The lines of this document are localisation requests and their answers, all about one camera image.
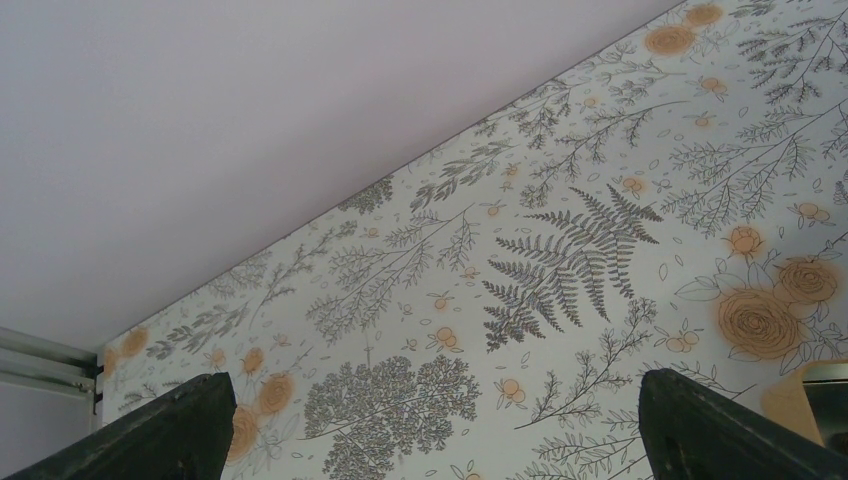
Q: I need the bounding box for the empty gold tin lid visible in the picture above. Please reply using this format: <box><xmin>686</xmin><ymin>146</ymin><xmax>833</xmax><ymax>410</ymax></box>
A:
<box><xmin>761</xmin><ymin>359</ymin><xmax>847</xmax><ymax>455</ymax></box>

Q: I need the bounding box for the aluminium corner frame post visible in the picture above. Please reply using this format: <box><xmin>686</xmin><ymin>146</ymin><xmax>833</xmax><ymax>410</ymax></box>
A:
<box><xmin>1</xmin><ymin>327</ymin><xmax>104</xmax><ymax>432</ymax></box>

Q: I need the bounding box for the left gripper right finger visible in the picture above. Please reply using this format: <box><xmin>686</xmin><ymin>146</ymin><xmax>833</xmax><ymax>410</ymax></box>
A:
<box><xmin>638</xmin><ymin>368</ymin><xmax>847</xmax><ymax>479</ymax></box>

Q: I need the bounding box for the floral patterned table mat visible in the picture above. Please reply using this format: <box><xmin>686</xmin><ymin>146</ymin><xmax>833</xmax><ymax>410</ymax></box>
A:
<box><xmin>102</xmin><ymin>1</ymin><xmax>847</xmax><ymax>479</ymax></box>

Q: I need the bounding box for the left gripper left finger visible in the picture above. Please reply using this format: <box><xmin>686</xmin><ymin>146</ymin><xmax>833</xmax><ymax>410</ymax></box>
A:
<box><xmin>9</xmin><ymin>373</ymin><xmax>236</xmax><ymax>479</ymax></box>

